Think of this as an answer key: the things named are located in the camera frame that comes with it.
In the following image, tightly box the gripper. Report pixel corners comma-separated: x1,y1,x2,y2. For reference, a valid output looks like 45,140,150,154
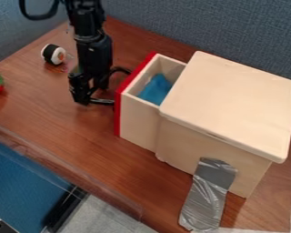
66,71,100,106

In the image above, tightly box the drawer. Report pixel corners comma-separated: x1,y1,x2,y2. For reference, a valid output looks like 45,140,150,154
112,50,188,153

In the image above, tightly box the toy sushi roll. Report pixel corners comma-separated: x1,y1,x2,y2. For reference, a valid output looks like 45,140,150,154
39,43,68,66

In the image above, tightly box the blue cloth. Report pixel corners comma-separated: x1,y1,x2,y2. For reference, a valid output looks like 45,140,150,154
136,73,176,106

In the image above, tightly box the grey tape strip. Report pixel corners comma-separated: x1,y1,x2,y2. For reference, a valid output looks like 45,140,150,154
176,157,239,233

